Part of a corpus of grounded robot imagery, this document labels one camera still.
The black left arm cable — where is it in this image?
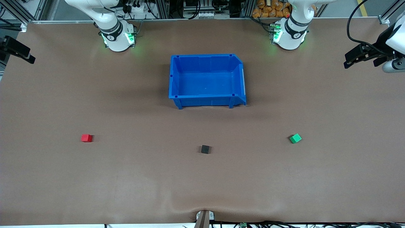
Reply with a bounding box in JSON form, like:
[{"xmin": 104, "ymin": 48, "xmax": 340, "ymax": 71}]
[{"xmin": 346, "ymin": 0, "xmax": 394, "ymax": 57}]

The blue plastic storage bin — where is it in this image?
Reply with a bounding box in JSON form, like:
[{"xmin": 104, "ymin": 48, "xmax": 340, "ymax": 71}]
[{"xmin": 169, "ymin": 54, "xmax": 247, "ymax": 110}]

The brown table mat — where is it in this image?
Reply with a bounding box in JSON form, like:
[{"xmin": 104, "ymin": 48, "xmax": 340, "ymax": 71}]
[{"xmin": 0, "ymin": 17, "xmax": 405, "ymax": 226}]

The black cable bundle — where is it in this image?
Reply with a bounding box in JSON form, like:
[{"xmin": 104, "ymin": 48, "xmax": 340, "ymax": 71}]
[{"xmin": 209, "ymin": 220, "xmax": 405, "ymax": 228}]

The pile of orange items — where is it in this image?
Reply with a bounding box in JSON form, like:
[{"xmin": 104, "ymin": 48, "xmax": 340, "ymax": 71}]
[{"xmin": 252, "ymin": 0, "xmax": 291, "ymax": 18}]

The brown camera mount bar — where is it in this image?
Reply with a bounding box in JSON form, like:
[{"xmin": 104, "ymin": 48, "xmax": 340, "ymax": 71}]
[{"xmin": 194, "ymin": 210, "xmax": 215, "ymax": 228}]

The aluminium frame strut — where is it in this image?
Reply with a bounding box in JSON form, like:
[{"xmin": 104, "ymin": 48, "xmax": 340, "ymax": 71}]
[
  {"xmin": 241, "ymin": 0, "xmax": 255, "ymax": 18},
  {"xmin": 378, "ymin": 0, "xmax": 405, "ymax": 25},
  {"xmin": 0, "ymin": 0, "xmax": 45, "ymax": 32},
  {"xmin": 154, "ymin": 0, "xmax": 170, "ymax": 19}
]

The black equipment with cables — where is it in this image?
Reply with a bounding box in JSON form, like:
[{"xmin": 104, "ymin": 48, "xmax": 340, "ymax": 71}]
[{"xmin": 183, "ymin": 0, "xmax": 230, "ymax": 20}]

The white power strip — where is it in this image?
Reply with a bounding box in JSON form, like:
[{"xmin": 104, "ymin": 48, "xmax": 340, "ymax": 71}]
[{"xmin": 125, "ymin": 3, "xmax": 146, "ymax": 14}]

